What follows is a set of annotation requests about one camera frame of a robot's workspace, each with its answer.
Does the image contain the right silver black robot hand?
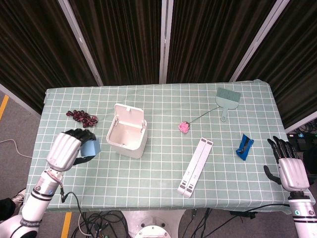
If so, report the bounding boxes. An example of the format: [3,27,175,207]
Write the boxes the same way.
[263,135,314,192]

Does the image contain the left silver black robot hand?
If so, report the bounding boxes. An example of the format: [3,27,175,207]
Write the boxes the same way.
[46,128,100,172]

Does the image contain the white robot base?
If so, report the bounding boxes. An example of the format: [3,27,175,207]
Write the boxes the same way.
[121,209,189,238]

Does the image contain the white bin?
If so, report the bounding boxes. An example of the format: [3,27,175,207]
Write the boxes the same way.
[106,103,149,160]

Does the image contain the table with green checkered tablecloth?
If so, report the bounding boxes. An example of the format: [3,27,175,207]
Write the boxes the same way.
[29,79,292,215]

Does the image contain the dark red grape bunch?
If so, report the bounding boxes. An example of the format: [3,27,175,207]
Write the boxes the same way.
[65,110,99,128]

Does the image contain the white sneaker shoe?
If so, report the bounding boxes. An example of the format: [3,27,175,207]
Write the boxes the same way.
[11,187,27,206]

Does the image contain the teal small hand brush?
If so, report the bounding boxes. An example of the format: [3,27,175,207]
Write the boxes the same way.
[214,87,242,122]

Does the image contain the white folded laptop stand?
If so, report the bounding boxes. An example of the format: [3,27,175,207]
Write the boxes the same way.
[177,137,214,198]

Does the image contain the dark brown pleated curtain panel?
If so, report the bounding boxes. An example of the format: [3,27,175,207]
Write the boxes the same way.
[0,0,99,112]
[69,0,164,86]
[167,0,277,84]
[237,0,317,128]

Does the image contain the pink rose with stem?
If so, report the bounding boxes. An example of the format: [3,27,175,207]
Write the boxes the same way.
[178,105,220,133]

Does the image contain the black equipment with cables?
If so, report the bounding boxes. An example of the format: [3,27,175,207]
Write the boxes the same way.
[286,123,317,152]

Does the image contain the white floor cable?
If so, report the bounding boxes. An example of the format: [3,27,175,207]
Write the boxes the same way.
[0,138,34,158]

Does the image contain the black cable with plug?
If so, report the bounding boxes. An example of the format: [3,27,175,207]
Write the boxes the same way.
[58,181,84,216]

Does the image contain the black cable under table edge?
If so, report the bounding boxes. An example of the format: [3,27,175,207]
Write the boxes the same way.
[229,203,292,219]

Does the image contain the black floor cable tangle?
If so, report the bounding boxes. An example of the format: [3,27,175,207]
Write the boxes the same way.
[70,210,131,238]

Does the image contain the white divider frame post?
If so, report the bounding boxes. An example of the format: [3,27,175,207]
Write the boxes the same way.
[158,0,173,84]
[58,0,104,86]
[229,0,290,82]

